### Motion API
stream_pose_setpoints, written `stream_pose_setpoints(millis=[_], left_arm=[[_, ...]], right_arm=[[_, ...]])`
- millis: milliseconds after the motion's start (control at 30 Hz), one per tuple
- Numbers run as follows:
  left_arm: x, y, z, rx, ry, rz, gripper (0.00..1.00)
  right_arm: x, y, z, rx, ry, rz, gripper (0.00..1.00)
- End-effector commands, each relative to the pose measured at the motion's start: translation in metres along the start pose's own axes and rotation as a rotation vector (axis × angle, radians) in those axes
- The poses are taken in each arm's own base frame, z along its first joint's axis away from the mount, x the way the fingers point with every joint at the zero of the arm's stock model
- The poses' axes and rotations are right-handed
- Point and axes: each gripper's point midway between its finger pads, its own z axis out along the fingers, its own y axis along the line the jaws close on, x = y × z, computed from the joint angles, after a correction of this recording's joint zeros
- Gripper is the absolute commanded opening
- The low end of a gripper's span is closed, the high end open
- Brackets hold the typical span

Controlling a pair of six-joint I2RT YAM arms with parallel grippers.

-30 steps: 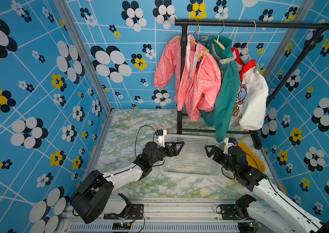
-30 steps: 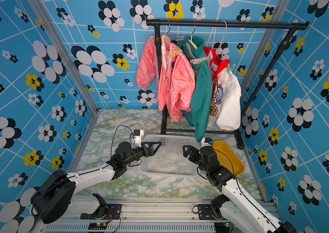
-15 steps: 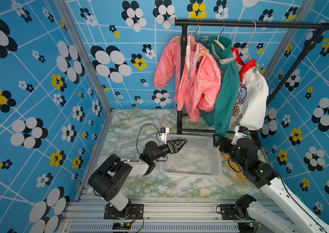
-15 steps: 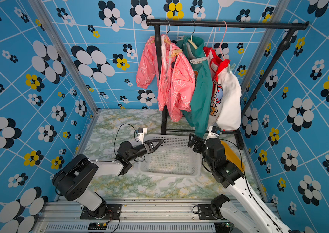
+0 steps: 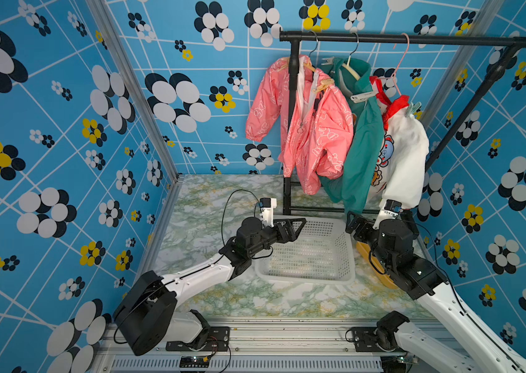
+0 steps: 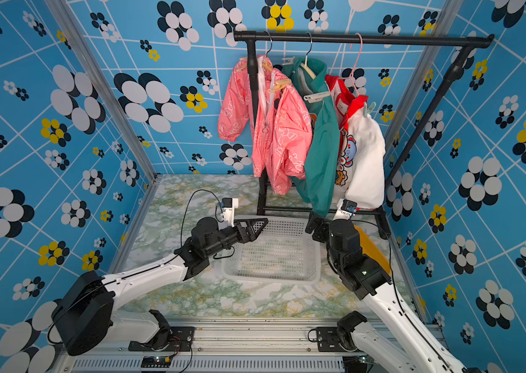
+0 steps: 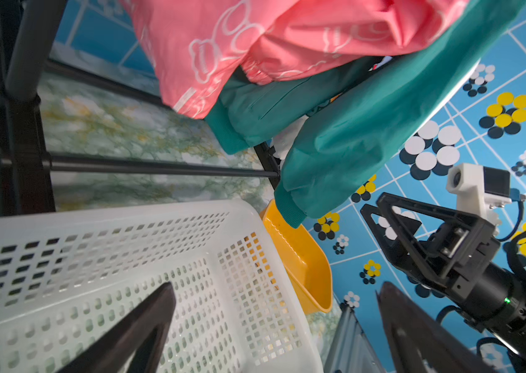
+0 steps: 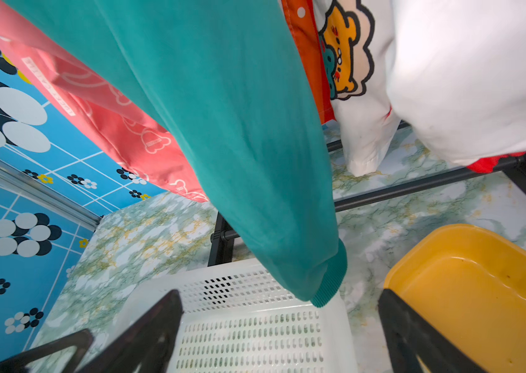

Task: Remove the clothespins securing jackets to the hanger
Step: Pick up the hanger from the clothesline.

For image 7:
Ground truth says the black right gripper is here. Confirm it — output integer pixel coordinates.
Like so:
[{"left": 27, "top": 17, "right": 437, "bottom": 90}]
[{"left": 361, "top": 193, "right": 500, "bottom": 302}]

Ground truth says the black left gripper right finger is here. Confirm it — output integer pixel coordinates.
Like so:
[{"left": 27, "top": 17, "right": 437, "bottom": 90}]
[{"left": 376, "top": 281, "right": 494, "bottom": 373}]

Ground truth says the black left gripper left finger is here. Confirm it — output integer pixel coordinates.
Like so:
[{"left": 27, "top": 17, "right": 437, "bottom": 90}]
[{"left": 60, "top": 282, "right": 176, "bottom": 372}]

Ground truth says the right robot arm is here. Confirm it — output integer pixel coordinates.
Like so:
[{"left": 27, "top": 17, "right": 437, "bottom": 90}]
[{"left": 361, "top": 193, "right": 526, "bottom": 362}]

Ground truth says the yellow plastic tray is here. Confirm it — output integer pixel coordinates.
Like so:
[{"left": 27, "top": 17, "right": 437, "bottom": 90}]
[{"left": 261, "top": 200, "right": 334, "bottom": 315}]

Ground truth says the white plastic basket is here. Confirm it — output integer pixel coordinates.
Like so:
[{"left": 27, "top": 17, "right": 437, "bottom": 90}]
[{"left": 0, "top": 200, "right": 323, "bottom": 372}]

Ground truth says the green jacket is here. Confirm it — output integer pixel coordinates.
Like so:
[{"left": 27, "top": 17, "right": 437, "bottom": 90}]
[{"left": 205, "top": 1, "right": 525, "bottom": 227}]

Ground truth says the pink jacket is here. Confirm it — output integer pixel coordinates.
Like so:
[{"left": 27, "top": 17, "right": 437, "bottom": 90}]
[{"left": 123, "top": 0, "right": 469, "bottom": 119}]

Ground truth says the black clothes rack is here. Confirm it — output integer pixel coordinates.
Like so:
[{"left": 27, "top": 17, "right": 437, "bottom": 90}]
[{"left": 0, "top": 1, "right": 280, "bottom": 216}]

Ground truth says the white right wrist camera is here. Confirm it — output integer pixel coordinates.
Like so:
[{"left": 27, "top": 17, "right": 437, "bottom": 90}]
[{"left": 446, "top": 163, "right": 512, "bottom": 227}]

